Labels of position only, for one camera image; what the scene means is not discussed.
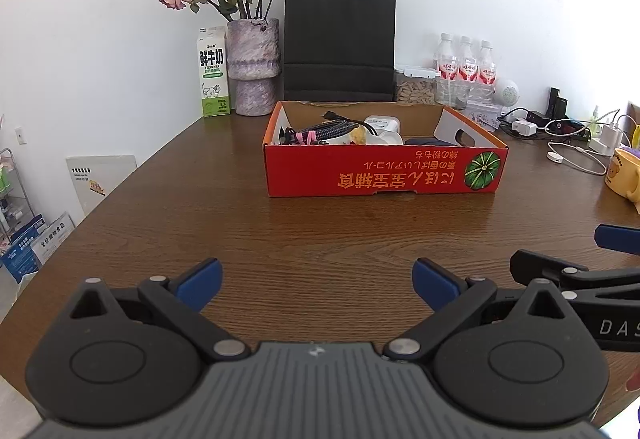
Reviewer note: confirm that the blue carton box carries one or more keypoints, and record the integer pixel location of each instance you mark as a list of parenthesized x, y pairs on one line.
[(20, 251)]

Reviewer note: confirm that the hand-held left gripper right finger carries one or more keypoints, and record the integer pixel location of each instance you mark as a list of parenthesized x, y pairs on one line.
[(435, 288)]

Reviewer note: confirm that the yellow cartoon mug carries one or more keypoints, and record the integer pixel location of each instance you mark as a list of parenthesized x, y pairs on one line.
[(622, 176)]

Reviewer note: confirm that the white printed pack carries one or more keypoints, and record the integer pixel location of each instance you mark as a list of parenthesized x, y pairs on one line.
[(52, 236)]

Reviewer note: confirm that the white wall socket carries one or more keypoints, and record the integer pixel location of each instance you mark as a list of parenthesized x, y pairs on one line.
[(20, 135)]

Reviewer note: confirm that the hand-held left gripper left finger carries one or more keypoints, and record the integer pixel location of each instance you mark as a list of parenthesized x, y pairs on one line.
[(202, 288)]

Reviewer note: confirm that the black paper bag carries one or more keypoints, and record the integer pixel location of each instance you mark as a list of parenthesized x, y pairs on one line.
[(340, 39)]

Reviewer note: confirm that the red label water bottle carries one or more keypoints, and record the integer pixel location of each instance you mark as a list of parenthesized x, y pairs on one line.
[(487, 66), (448, 59), (467, 61)]

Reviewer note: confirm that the black upright device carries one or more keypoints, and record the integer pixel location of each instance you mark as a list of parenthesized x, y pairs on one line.
[(557, 104)]

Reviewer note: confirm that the white bottle cap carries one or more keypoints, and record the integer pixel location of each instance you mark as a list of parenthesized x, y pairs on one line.
[(390, 138)]

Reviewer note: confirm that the white round speaker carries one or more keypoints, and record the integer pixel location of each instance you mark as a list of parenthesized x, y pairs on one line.
[(508, 94)]

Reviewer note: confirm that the white wall charger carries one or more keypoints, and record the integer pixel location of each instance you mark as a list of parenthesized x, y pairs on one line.
[(606, 139)]

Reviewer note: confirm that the white power adapter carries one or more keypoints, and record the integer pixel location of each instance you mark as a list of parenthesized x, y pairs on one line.
[(382, 124)]

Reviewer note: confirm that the yellow and white plush toy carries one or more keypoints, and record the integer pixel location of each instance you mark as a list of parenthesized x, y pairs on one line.
[(359, 136)]

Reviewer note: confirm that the orange cardboard box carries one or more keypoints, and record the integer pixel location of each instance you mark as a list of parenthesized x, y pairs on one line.
[(385, 171)]

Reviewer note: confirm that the white plug charger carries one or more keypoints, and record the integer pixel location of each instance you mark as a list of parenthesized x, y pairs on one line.
[(524, 128)]

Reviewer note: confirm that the clear sunflower seed container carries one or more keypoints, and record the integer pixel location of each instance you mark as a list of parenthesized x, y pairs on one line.
[(415, 89)]

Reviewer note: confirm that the white board with yellow print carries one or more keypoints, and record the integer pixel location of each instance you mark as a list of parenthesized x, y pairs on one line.
[(100, 179)]

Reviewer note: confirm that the black power strip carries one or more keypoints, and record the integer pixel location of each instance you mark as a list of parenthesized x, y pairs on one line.
[(565, 129)]

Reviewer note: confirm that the purple textured vase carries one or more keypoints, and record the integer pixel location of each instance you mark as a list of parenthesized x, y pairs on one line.
[(252, 64)]

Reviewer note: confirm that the white and green milk carton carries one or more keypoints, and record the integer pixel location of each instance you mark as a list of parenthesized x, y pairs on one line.
[(214, 74)]

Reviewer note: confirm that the clear glass cup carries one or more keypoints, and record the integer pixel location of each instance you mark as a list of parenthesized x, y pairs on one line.
[(452, 94)]

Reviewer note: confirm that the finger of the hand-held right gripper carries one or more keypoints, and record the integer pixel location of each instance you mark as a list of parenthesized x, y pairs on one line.
[(620, 239), (540, 264)]

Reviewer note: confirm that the floral patterned tin box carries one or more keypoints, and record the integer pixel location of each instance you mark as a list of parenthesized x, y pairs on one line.
[(484, 115)]

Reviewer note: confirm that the small green spray bottle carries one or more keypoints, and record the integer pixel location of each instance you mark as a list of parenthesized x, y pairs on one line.
[(595, 116)]

